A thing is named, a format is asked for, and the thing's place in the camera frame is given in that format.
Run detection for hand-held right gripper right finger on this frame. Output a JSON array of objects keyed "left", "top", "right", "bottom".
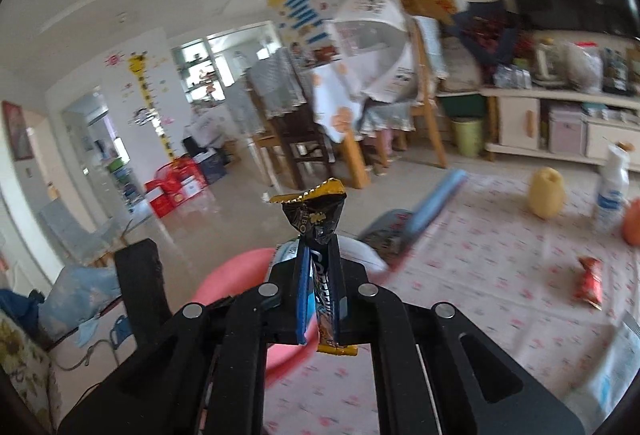
[{"left": 334, "top": 237, "right": 587, "bottom": 435}]

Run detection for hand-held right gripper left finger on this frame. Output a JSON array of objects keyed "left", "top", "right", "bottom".
[{"left": 57, "top": 245, "right": 312, "bottom": 435}]

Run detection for pink plastic bin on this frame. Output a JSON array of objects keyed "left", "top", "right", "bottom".
[{"left": 191, "top": 247, "right": 375, "bottom": 388}]

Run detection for black and gold packet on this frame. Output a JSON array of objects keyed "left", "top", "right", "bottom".
[{"left": 269, "top": 179, "right": 359, "bottom": 357}]

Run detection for light blue pillow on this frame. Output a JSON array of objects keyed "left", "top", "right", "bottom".
[{"left": 39, "top": 264, "right": 123, "bottom": 342}]

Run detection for stack of red boxes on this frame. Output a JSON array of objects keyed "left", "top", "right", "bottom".
[{"left": 144, "top": 156, "right": 209, "bottom": 219}]

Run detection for blue and grey tool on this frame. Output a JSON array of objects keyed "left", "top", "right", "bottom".
[{"left": 359, "top": 169, "right": 469, "bottom": 268}]

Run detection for floral sofa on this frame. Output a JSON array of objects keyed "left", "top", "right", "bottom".
[{"left": 0, "top": 309, "right": 57, "bottom": 433}]

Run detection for dark wooden chair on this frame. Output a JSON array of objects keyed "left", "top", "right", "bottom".
[{"left": 246, "top": 49, "right": 337, "bottom": 192}]

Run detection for chair with frilled cover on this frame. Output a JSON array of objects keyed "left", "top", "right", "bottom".
[{"left": 359, "top": 101, "right": 417, "bottom": 177}]

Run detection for giraffe height chart sticker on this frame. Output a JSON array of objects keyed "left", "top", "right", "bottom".
[{"left": 126, "top": 52, "right": 184, "bottom": 167}]

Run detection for table with white cloth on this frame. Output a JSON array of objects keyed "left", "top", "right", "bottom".
[{"left": 309, "top": 62, "right": 373, "bottom": 190}]

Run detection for green waste bin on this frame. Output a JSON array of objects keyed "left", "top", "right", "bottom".
[{"left": 449, "top": 116, "right": 486, "bottom": 159}]

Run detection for light wooden chair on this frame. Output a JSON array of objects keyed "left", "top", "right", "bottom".
[{"left": 407, "top": 15, "right": 449, "bottom": 169}]

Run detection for yellow plastic jug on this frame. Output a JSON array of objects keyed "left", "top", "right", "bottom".
[{"left": 529, "top": 166, "right": 567, "bottom": 220}]

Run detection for red snack packet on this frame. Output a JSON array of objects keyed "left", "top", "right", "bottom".
[{"left": 574, "top": 256, "right": 604, "bottom": 309}]

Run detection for white television cabinet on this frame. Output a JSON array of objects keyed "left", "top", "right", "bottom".
[{"left": 481, "top": 84, "right": 640, "bottom": 167}]

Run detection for white printed plastic bag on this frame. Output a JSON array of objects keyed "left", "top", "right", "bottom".
[{"left": 564, "top": 309, "right": 640, "bottom": 422}]

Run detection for white mesh food cover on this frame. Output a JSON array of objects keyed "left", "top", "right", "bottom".
[{"left": 331, "top": 0, "right": 409, "bottom": 104}]

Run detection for pink storage box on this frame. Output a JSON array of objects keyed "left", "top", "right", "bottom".
[{"left": 547, "top": 109, "right": 587, "bottom": 156}]

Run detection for pack of water bottles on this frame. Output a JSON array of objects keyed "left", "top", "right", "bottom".
[{"left": 494, "top": 64, "right": 532, "bottom": 89}]

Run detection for white plastic bottle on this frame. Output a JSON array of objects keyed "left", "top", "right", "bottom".
[{"left": 592, "top": 142, "right": 632, "bottom": 236}]

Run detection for orange plastic jug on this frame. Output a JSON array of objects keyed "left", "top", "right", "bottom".
[{"left": 621, "top": 198, "right": 640, "bottom": 247}]

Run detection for dark wrapped flower bouquet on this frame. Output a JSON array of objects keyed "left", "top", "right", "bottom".
[{"left": 449, "top": 0, "right": 522, "bottom": 67}]

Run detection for grey plastic bag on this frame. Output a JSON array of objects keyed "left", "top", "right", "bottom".
[{"left": 561, "top": 42, "right": 604, "bottom": 92}]

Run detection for grey floor cable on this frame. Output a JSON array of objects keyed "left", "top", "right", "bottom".
[{"left": 54, "top": 339, "right": 117, "bottom": 372}]

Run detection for framed wall picture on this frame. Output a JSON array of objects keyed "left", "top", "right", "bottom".
[{"left": 1, "top": 100, "right": 34, "bottom": 162}]

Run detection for blue and yellow wall stickers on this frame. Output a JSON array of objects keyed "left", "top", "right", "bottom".
[{"left": 266, "top": 0, "right": 334, "bottom": 47}]

